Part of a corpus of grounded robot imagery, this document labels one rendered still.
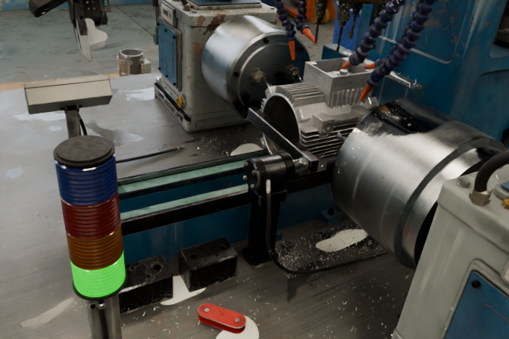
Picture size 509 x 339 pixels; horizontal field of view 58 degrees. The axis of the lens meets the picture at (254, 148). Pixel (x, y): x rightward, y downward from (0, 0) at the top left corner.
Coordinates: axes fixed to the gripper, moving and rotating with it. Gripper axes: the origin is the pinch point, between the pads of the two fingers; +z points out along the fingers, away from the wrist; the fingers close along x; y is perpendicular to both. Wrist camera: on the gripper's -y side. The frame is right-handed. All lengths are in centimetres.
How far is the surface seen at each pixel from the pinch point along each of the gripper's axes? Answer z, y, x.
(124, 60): -79, 61, 222
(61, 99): 10.4, -7.0, -3.5
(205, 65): 2.7, 31.1, 7.2
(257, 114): 22.3, 31.1, -14.4
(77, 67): -106, 40, 305
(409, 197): 45, 32, -52
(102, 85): 8.3, 1.8, -3.5
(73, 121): 14.0, -5.1, 2.3
